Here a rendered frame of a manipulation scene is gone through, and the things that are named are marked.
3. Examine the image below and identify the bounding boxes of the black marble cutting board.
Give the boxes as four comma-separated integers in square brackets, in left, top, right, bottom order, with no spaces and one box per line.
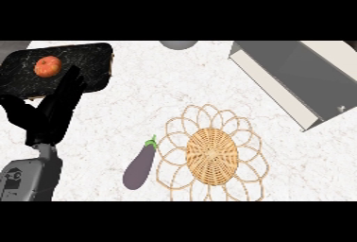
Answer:
[0,42,116,101]

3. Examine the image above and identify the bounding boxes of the dark grey appliance corner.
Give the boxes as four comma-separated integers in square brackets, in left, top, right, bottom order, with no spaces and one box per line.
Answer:
[0,41,35,62]

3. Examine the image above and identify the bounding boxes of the purple eggplant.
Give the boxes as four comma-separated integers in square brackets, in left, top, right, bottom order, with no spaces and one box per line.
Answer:
[122,134,161,191]

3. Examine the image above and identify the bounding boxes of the orange red tomato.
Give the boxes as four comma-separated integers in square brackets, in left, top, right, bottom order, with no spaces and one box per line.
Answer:
[35,55,64,78]

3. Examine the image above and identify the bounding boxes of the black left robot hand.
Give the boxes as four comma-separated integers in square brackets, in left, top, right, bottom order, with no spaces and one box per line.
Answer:
[0,64,89,147]

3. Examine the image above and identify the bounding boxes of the grey and cream tiered shelf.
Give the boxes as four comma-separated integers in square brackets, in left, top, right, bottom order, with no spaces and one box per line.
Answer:
[228,41,357,133]

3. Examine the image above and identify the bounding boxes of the woven wicker flower placemat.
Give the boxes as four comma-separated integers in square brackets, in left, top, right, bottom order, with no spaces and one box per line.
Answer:
[156,103,271,202]

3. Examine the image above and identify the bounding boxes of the grey round object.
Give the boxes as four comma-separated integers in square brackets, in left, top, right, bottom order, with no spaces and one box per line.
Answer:
[160,41,200,51]

